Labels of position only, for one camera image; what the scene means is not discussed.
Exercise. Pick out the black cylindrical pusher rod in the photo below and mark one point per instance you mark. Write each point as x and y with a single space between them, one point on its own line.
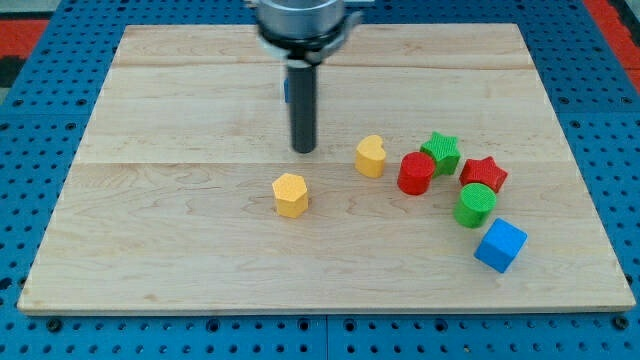
302 95

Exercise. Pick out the silver round robot end flange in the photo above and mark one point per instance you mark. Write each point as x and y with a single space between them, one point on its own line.
304 32

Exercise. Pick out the blue triangle block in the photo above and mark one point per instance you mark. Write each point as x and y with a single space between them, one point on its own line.
286 90

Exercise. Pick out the yellow heart block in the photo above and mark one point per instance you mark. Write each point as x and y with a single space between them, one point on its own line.
370 156

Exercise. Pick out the yellow hexagon block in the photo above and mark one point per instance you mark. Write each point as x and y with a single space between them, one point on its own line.
291 195

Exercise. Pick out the red cylinder block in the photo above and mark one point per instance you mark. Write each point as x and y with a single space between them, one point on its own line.
415 173

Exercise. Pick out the green star block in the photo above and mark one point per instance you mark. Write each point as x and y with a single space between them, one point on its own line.
444 152

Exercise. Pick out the light wooden board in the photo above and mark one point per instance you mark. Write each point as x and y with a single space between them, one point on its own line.
168 208

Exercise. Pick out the red star block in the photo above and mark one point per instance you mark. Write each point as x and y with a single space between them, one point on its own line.
484 171

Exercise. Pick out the green cylinder block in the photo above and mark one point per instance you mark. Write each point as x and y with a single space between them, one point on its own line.
475 203

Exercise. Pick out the blue cube block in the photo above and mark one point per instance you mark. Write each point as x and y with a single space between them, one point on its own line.
501 245

